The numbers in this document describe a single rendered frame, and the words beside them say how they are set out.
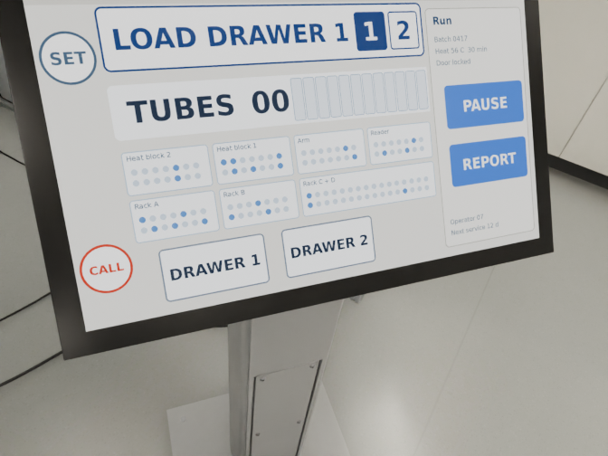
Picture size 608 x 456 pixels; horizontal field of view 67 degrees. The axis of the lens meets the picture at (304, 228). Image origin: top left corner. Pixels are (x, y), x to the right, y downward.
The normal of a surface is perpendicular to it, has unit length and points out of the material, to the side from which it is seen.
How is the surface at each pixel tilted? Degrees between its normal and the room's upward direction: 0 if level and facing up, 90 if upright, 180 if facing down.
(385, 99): 50
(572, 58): 90
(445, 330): 0
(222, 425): 5
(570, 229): 0
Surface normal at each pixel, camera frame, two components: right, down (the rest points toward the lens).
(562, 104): -0.53, 0.56
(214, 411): 0.07, -0.77
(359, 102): 0.31, 0.07
